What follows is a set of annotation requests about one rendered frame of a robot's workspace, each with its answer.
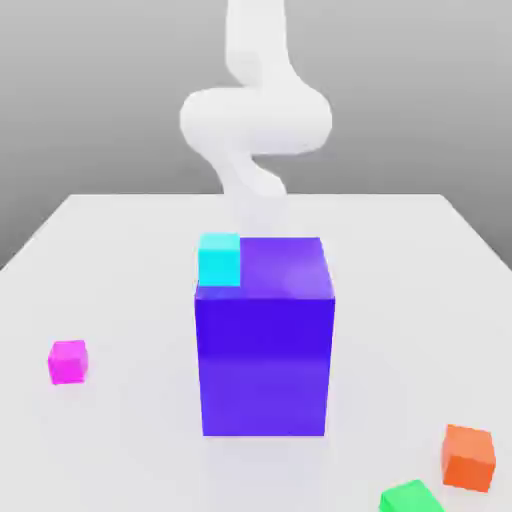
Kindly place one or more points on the small green cube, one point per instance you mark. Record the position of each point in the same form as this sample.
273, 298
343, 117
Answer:
408, 499

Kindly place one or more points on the small cyan cube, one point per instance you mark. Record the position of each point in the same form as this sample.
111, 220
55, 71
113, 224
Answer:
218, 264

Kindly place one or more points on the small magenta cube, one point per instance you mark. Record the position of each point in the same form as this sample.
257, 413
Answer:
67, 363

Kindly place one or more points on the small orange cube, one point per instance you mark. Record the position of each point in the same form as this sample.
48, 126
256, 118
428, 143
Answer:
468, 460

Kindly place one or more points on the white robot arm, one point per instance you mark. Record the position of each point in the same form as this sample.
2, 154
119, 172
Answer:
256, 120

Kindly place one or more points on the large purple box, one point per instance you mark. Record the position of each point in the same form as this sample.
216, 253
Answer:
264, 360

